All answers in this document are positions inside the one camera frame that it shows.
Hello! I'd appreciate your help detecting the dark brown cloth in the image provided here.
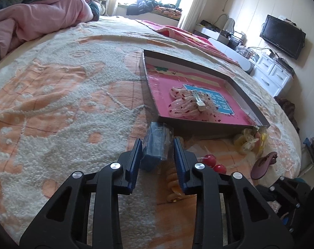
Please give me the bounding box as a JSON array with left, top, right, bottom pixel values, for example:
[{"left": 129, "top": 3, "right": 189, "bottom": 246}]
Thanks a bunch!
[{"left": 274, "top": 96, "right": 300, "bottom": 133}]

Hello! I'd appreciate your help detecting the orange claw hair clip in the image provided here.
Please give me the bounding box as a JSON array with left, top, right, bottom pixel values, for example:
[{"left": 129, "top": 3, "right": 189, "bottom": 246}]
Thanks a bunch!
[{"left": 165, "top": 136, "right": 186, "bottom": 203}]

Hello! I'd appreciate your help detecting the pink pompom hair clip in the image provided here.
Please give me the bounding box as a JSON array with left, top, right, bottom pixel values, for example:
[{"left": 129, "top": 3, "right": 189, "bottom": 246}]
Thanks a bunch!
[{"left": 268, "top": 200, "right": 282, "bottom": 214}]

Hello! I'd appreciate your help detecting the orange floral cloth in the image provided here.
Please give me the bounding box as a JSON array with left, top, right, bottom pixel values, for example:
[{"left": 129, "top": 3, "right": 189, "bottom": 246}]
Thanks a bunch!
[{"left": 153, "top": 5, "right": 183, "bottom": 19}]

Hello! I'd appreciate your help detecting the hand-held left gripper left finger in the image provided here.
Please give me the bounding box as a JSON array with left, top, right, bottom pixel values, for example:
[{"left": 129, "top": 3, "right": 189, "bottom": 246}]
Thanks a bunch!
[{"left": 19, "top": 138, "right": 143, "bottom": 249}]

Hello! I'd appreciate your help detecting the dark jacket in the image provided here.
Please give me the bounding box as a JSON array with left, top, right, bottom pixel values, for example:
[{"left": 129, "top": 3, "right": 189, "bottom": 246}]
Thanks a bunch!
[{"left": 126, "top": 0, "right": 160, "bottom": 15}]

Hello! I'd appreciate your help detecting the pink red blanket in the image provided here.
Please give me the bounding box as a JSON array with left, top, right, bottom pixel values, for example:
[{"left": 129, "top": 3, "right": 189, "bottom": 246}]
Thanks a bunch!
[{"left": 135, "top": 18, "right": 239, "bottom": 65}]

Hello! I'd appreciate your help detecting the pink floral quilt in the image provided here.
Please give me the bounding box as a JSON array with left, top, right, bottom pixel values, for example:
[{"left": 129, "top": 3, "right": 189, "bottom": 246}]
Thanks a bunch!
[{"left": 0, "top": 0, "right": 101, "bottom": 65}]

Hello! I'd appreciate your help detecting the black flat television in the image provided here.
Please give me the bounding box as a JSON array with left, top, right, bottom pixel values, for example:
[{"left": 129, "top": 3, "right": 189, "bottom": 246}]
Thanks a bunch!
[{"left": 259, "top": 15, "right": 306, "bottom": 60}]

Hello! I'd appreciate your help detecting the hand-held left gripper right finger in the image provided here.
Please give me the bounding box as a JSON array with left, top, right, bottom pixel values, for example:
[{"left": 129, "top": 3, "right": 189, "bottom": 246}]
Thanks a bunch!
[{"left": 173, "top": 136, "right": 295, "bottom": 249}]

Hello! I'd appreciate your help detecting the cream cloth pile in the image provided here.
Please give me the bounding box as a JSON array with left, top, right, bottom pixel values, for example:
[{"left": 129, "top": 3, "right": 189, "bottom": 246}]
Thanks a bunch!
[{"left": 91, "top": 0, "right": 107, "bottom": 16}]

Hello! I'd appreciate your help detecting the red ball hair tie packet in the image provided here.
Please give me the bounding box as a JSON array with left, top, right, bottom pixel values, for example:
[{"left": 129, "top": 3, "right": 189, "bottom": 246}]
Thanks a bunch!
[{"left": 188, "top": 145, "right": 227, "bottom": 175}]

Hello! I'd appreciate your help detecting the white grey vanity desk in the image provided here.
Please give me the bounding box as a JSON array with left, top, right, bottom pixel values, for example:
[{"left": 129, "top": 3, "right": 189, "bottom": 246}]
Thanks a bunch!
[{"left": 193, "top": 22, "right": 254, "bottom": 72}]

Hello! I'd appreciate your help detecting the maroon hair clip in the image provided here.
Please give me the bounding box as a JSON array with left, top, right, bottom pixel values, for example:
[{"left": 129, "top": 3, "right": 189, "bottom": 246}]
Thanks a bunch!
[{"left": 251, "top": 151, "right": 278, "bottom": 180}]

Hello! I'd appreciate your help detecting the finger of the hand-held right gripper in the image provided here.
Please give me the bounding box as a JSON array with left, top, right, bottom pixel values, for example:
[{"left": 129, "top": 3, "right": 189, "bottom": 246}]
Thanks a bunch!
[
  {"left": 270, "top": 176, "right": 301, "bottom": 209},
  {"left": 280, "top": 210, "right": 296, "bottom": 233}
]

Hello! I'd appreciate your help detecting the yellow hair tie set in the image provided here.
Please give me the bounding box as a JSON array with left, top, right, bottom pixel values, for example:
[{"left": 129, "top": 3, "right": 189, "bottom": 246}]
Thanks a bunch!
[{"left": 233, "top": 127, "right": 268, "bottom": 159}]

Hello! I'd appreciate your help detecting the white drawer dresser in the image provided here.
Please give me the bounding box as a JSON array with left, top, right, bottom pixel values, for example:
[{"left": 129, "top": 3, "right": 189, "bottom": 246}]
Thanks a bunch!
[{"left": 250, "top": 49, "right": 295, "bottom": 98}]

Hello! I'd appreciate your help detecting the dark blue item clear packet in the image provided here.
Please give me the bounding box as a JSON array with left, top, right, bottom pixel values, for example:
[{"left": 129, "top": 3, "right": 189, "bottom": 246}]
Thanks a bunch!
[{"left": 141, "top": 121, "right": 174, "bottom": 172}]

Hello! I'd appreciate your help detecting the pink dotted bow hair clip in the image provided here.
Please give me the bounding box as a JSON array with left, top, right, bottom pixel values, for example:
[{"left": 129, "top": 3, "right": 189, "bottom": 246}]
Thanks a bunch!
[{"left": 169, "top": 86, "right": 217, "bottom": 121}]

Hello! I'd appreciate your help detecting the white vanity mirror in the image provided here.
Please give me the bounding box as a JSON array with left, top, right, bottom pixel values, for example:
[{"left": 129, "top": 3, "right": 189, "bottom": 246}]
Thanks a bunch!
[{"left": 222, "top": 18, "right": 236, "bottom": 33}]

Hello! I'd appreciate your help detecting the grey cardboard box pink inside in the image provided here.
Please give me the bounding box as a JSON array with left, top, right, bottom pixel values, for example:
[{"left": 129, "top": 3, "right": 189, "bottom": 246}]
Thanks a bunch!
[{"left": 139, "top": 49, "right": 270, "bottom": 137}]

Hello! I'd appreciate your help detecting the black wire basket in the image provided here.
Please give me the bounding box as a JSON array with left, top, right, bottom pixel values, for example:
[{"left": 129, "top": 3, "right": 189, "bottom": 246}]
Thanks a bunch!
[{"left": 228, "top": 31, "right": 247, "bottom": 48}]

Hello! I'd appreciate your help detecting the black set-top box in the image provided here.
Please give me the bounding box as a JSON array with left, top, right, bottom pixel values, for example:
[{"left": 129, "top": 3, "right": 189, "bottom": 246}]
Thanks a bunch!
[{"left": 276, "top": 56, "right": 294, "bottom": 70}]

